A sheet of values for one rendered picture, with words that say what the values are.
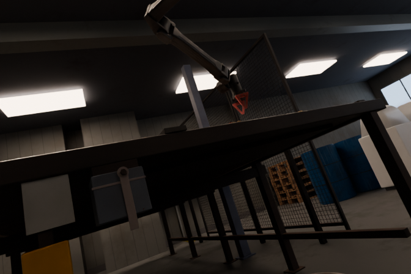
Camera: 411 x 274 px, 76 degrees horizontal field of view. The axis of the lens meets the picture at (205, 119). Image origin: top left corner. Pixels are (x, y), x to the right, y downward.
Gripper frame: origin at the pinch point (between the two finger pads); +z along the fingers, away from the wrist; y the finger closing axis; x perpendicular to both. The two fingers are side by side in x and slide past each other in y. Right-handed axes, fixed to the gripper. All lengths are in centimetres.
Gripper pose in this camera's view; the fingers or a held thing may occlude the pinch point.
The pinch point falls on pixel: (244, 109)
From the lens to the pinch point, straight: 137.3
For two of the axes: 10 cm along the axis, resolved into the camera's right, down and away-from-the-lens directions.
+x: 9.5, -2.9, 1.0
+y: 0.2, -2.8, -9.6
